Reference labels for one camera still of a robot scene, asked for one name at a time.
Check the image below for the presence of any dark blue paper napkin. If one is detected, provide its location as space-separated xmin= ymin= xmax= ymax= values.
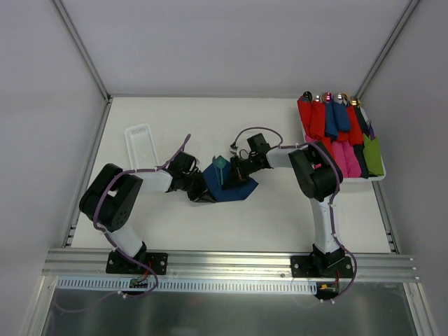
xmin=203 ymin=155 xmax=258 ymax=202

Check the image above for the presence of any teal plastic spoon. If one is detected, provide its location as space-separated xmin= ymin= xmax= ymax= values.
xmin=215 ymin=156 xmax=227 ymax=186

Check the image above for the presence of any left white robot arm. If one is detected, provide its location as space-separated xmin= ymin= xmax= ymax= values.
xmin=79 ymin=151 xmax=216 ymax=273

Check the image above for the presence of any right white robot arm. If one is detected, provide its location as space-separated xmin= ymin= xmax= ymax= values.
xmin=222 ymin=133 xmax=345 ymax=277

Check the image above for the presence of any green napkin roll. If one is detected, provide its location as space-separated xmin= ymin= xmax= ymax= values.
xmin=363 ymin=135 xmax=384 ymax=176

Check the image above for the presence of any small white plastic basket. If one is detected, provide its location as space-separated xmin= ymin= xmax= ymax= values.
xmin=125 ymin=124 xmax=160 ymax=170

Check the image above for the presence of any large white plastic basket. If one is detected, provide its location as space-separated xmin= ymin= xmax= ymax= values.
xmin=297 ymin=97 xmax=386 ymax=183

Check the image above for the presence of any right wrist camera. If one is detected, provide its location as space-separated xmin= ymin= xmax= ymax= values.
xmin=229 ymin=143 xmax=238 ymax=155

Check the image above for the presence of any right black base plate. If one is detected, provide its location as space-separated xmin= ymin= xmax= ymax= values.
xmin=290 ymin=255 xmax=354 ymax=279

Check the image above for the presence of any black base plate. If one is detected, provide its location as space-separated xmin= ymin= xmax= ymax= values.
xmin=290 ymin=255 xmax=354 ymax=279
xmin=105 ymin=251 xmax=169 ymax=275

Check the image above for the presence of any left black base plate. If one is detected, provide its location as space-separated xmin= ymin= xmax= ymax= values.
xmin=105 ymin=251 xmax=169 ymax=275

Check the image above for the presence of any aluminium mounting rail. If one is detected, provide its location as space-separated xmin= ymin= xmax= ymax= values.
xmin=41 ymin=248 xmax=421 ymax=283

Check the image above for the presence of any white slotted cable duct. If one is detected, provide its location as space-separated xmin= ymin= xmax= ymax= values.
xmin=55 ymin=276 xmax=318 ymax=295

